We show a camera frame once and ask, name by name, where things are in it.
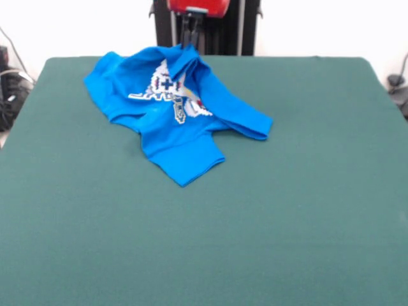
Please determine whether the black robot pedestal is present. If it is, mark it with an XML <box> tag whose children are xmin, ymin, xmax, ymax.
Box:
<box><xmin>148</xmin><ymin>0</ymin><xmax>264</xmax><ymax>57</ymax></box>

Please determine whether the blue shirt with white print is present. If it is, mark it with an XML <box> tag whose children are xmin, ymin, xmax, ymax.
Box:
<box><xmin>83</xmin><ymin>43</ymin><xmax>274</xmax><ymax>187</ymax></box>

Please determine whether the black stand base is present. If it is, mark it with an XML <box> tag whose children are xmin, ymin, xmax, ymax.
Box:
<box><xmin>386</xmin><ymin>73</ymin><xmax>408</xmax><ymax>120</ymax></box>
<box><xmin>0</xmin><ymin>46</ymin><xmax>35</xmax><ymax>132</ymax></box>

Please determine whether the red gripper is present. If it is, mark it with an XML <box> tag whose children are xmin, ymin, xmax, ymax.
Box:
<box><xmin>168</xmin><ymin>0</ymin><xmax>231</xmax><ymax>52</ymax></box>

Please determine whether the dark green table cloth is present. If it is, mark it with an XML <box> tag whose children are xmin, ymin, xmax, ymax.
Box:
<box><xmin>0</xmin><ymin>56</ymin><xmax>408</xmax><ymax>306</ymax></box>

